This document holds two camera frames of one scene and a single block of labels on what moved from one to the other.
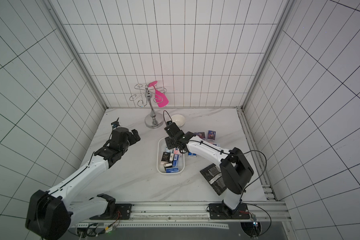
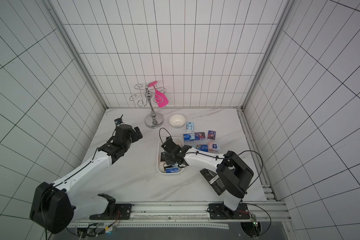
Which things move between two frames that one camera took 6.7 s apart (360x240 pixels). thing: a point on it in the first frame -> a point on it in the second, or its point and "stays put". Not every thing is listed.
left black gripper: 133,140 stays put
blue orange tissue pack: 211,135 stays put
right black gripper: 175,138 -> 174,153
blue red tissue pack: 201,134 stays put
